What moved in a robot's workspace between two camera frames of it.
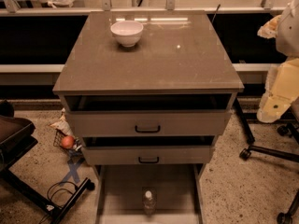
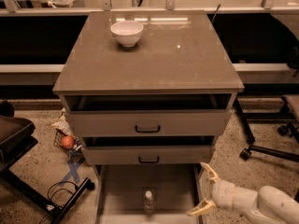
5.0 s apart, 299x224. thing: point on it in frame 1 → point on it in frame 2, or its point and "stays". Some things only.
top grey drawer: (153, 115) stays
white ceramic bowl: (127, 32) stays
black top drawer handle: (148, 131) stays
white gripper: (289, 35) → (222, 194)
